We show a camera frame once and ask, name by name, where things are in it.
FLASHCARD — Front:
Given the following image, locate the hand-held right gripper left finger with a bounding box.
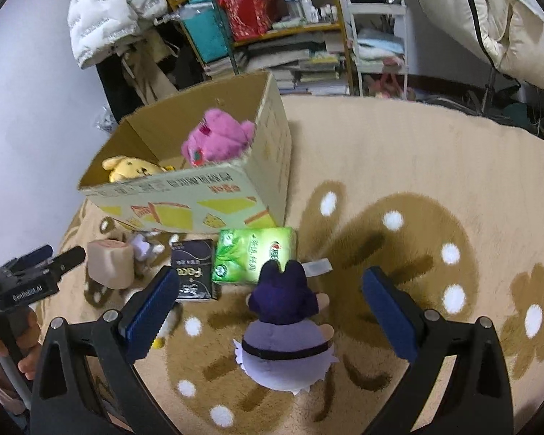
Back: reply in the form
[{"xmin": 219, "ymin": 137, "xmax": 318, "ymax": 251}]
[{"xmin": 29, "ymin": 265, "xmax": 182, "ymax": 435}]

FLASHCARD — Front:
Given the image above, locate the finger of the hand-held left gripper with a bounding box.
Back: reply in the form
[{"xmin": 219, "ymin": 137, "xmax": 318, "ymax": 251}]
[
  {"xmin": 45, "ymin": 246, "xmax": 87, "ymax": 278},
  {"xmin": 9, "ymin": 245, "xmax": 54, "ymax": 272}
]

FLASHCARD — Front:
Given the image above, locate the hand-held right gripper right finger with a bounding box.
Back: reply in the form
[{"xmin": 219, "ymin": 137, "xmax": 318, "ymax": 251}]
[{"xmin": 362, "ymin": 266, "xmax": 514, "ymax": 435}]

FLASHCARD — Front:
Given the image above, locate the white and yellow plush toy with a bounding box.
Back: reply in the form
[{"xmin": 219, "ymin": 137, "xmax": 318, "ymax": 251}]
[{"xmin": 152, "ymin": 301, "xmax": 184, "ymax": 349}]

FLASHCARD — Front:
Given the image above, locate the beige tape roll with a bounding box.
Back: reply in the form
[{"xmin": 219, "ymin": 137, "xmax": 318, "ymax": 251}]
[{"xmin": 86, "ymin": 239, "xmax": 135, "ymax": 289}]

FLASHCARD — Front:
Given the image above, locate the black tissue pack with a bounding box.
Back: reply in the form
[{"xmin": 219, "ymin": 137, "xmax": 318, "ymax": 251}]
[{"xmin": 170, "ymin": 239, "xmax": 222, "ymax": 302}]

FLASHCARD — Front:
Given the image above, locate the small grey plush toy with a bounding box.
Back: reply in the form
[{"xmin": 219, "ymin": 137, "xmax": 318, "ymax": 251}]
[{"xmin": 131, "ymin": 232, "xmax": 164, "ymax": 264}]

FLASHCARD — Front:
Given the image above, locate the purple and white ball toy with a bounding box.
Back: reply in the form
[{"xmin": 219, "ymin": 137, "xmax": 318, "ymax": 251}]
[{"xmin": 233, "ymin": 257, "xmax": 338, "ymax": 395}]

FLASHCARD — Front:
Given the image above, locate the green tissue pack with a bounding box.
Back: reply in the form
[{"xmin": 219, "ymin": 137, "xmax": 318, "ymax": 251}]
[{"xmin": 211, "ymin": 227, "xmax": 297, "ymax": 285}]

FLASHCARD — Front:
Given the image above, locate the printed cardboard box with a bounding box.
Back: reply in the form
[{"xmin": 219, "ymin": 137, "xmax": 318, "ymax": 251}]
[{"xmin": 77, "ymin": 71, "xmax": 293, "ymax": 234}]

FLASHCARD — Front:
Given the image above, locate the pink soft toy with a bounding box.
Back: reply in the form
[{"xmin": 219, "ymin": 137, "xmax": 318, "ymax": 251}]
[{"xmin": 365, "ymin": 72, "xmax": 415, "ymax": 99}]

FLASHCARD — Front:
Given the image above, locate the person's left hand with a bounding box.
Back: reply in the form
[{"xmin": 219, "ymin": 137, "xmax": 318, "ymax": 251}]
[{"xmin": 0, "ymin": 312, "xmax": 41, "ymax": 378}]

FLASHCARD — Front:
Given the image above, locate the yellow plush bear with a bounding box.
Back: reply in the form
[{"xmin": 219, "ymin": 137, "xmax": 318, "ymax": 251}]
[{"xmin": 102, "ymin": 155, "xmax": 169, "ymax": 183}]

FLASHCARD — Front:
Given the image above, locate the clear plastic bag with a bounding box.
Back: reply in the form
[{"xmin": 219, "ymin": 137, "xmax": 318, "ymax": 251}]
[{"xmin": 93, "ymin": 104, "xmax": 119, "ymax": 134}]

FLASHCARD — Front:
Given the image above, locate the beige printed blanket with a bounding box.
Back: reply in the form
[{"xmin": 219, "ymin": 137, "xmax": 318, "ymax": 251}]
[{"xmin": 27, "ymin": 93, "xmax": 544, "ymax": 435}]

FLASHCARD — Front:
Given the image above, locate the pink plush toy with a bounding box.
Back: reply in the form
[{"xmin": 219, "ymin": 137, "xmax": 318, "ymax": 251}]
[{"xmin": 181, "ymin": 108, "xmax": 257, "ymax": 167}]

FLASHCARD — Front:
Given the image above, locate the beige cloth bag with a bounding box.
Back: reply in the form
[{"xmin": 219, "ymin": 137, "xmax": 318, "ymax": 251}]
[{"xmin": 120, "ymin": 32, "xmax": 177, "ymax": 105}]

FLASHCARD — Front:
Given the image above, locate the black tote bag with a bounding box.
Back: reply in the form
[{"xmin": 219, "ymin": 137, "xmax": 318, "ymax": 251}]
[{"xmin": 172, "ymin": 22, "xmax": 207, "ymax": 91}]

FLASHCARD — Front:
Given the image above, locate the white puffer jacket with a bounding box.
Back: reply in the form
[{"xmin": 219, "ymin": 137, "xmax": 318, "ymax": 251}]
[{"xmin": 68, "ymin": 0, "xmax": 168, "ymax": 70}]

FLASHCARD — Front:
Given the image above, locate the teal bag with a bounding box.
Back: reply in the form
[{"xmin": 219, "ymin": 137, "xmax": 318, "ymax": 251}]
[{"xmin": 179, "ymin": 0, "xmax": 230, "ymax": 65}]

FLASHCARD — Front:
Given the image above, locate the pile of books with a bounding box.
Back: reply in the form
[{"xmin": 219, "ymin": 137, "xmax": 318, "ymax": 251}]
[{"xmin": 204, "ymin": 36, "xmax": 352, "ymax": 96}]

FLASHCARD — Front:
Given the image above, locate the blue folded towel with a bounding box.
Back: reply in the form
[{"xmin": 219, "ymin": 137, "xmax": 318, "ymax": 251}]
[{"xmin": 356, "ymin": 29, "xmax": 404, "ymax": 59}]

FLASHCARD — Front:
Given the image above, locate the green pole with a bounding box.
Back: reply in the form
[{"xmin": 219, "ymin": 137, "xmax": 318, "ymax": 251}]
[{"xmin": 204, "ymin": 0, "xmax": 239, "ymax": 75}]

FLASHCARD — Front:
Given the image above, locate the wooden shelf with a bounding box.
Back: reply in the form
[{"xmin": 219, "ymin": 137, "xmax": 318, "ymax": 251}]
[{"xmin": 154, "ymin": 0, "xmax": 359, "ymax": 96}]

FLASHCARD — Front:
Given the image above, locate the red gift bag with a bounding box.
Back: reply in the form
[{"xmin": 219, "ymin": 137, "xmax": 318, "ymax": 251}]
[{"xmin": 218, "ymin": 0, "xmax": 277, "ymax": 41}]

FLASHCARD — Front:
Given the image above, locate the cream quilt bag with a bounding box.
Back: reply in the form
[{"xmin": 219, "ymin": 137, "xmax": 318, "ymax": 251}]
[{"xmin": 499, "ymin": 0, "xmax": 544, "ymax": 96}]

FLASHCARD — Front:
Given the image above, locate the group of cosmetic bottles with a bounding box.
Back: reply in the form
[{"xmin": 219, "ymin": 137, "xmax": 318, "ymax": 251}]
[{"xmin": 281, "ymin": 0, "xmax": 341, "ymax": 23}]

